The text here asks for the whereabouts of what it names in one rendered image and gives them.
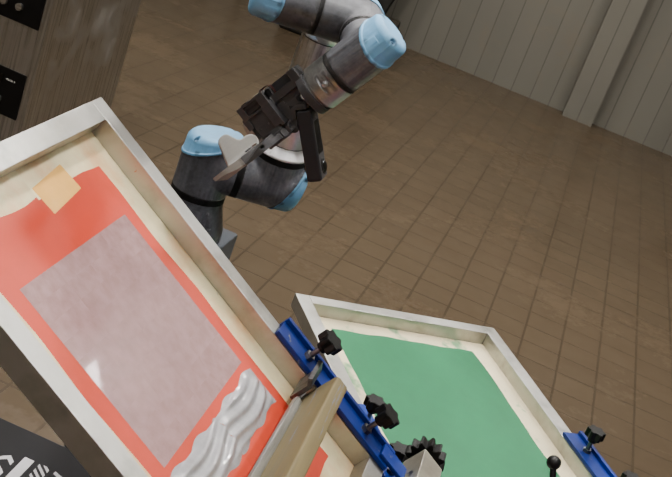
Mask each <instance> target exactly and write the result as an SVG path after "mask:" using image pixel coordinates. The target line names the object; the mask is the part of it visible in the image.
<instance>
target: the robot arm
mask: <svg viewBox="0 0 672 477"><path fill-rule="evenodd" d="M248 11H249V13H250V14H251V15H253V16H256V17H259V18H261V19H263V20H264V21H266V22H273V23H276V24H279V25H282V26H285V27H288V28H292V29H295V30H298V31H301V32H302V33H301V36H300V39H299V42H298V44H297V47H296V50H295V53H294V56H293V59H292V61H291V64H290V67H289V70H288V71H287V72H286V73H285V74H284V75H283V76H281V77H280V78H279V79H277V80H276V81H275V82H274V83H272V84H271V85H266V86H264V87H263V88H261V89H260V90H259V93H257V94H256V95H254V96H253V97H252V99H250V100H248V101H247V102H245V103H244V104H243V105H242V106H241V108H239V109H238V110H237V111H236V112H237V113H238V114H239V116H240V117H241V118H242V119H243V121H242V122H243V127H244V129H245V132H246V134H247V135H246V136H245V137H243V135H242V134H241V133H239V132H237V131H234V130H233V129H230V128H227V127H222V126H216V125H202V126H197V127H194V128H193V129H191V130H190V131H189V132H188V134H187V137H186V140H185V142H184V144H183V145H182V148H181V155H180V158H179V161H178V164H177V167H176V171H175V174H174V177H173V180H172V184H171V187H172V188H173V189H174V191H175V192H176V193H177V194H178V196H179V197H180V198H181V200H182V201H183V202H184V203H185V205H186V206H187V207H188V208H189V210H190V211H191V212H192V214H193V215H194V216H195V217H196V219H197V220H198V221H199V223H200V224H201V225H202V226H203V228H204V229H205V230H206V231H207V233H208V234H209V235H210V237H211V238H212V239H213V240H214V242H215V243H216V244H218V243H219V241H220V238H221V235H222V232H223V203H224V200H225V197H226V196H230V197H233V198H237V199H240V200H244V201H247V202H251V203H254V204H257V205H261V206H264V207H267V208H268V209H276V210H280V211H285V212H286V211H290V210H291V209H293V208H294V207H295V206H296V205H297V204H298V202H299V201H300V199H301V197H302V195H303V194H304V192H305V189H306V187H307V183H308V181H309V182H318V181H321V180H322V179H323V178H324V177H325V176H326V175H327V162H326V160H325V156H324V150H323V143H322V137H321V131H320V124H319V118H318V113H320V114H324V113H325V112H327V111H328V110H329V109H331V108H334V107H336V106H337V105H338V104H340V103H341V102H342V101H344V100H345V99H346V98H348V97H349V96H350V95H351V94H353V93H354V92H355V91H357V90H358V89H359V88H361V87H362V86H363V85H365V84H366V83H367V82H369V81H370V80H371V79H373V78H374V77H375V76H377V75H378V74H379V73H381V72H382V71H384V70H385V69H388V68H389V67H391V66H392V65H393V63H394V62H395V61H396V60H397V59H398V58H400V57H401V56H402V55H403V54H404V53H405V51H406V44H405V41H404V40H403V37H402V35H401V33H400V32H399V30H398V29H397V28H396V26H395V25H394V24H393V23H392V22H391V21H390V20H389V19H388V18H387V17H386V16H385V14H384V12H383V9H382V7H381V5H380V3H379V2H378V1H377V0H249V4H248ZM267 86H268V87H267ZM265 87H267V88H265ZM264 88H265V89H264ZM263 89H264V90H263ZM249 116H250V117H249Z"/></svg>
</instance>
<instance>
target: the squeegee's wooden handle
mask: <svg viewBox="0 0 672 477"><path fill-rule="evenodd" d="M346 391H347V387H346V386H345V384H344V383H343V382H342V380H341V379H340V378H339V377H335V378H333V379H331V380H330V381H328V382H326V383H325V384H323V385H321V386H319V387H318V388H316V389H314V390H313V391H311V392H309V393H308V394H306V395H304V396H303V397H302V398H301V401H302V403H301V405H300V407H299V409H298V411H297V412H296V414H295V416H294V418H293V419H292V421H291V423H290V425H289V427H288V428H287V430H286V432H285V434H284V436H283V437H282V439H281V441H280V443H279V445H278V446H277V448H276V450H275V452H274V453H273V455H272V457H271V459H270V461H269V462H268V464H267V466H266V468H265V470H264V471H263V473H262V475H261V477H305V476H306V474H307V472H308V469H309V467H310V465H311V463H312V461H313V459H314V457H315V455H316V453H317V451H318V449H319V447H320V445H321V443H322V441H323V439H324V436H325V434H326V432H327V430H328V428H329V426H330V424H331V422H332V420H333V418H334V416H335V414H336V412H337V410H338V408H339V406H340V403H341V401H342V399H343V397H344V395H345V393H346Z"/></svg>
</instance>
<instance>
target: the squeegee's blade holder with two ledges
mask: <svg viewBox="0 0 672 477"><path fill-rule="evenodd" d="M301 403H302V401H301V399H300V398H299V397H298V396H296V397H295V398H293V399H292V401H291V403H290V404H289V406H288V408H287V410H286V411H285V413H284V415H283V416H282V418H281V420H280V422H279V423H278V425H277V427H276V429H275V430H274V432H273V434H272V435H271V437H270V439H269V441H268V442H267V444H266V446H265V447H264V449H263V451H262V453H261V454H260V456H259V458H258V460H257V461H256V463H255V465H254V466H253V468H252V470H251V472H250V473H249V475H248V477H261V475H262V473H263V471H264V470H265V468H266V466H267V464H268V462H269V461H270V459H271V457H272V455H273V453H274V452H275V450H276V448H277V446H278V445H279V443H280V441H281V439H282V437H283V436H284V434H285V432H286V430H287V428H288V427H289V425H290V423H291V421H292V419H293V418H294V416H295V414H296V412H297V411H298V409H299V407H300V405H301Z"/></svg>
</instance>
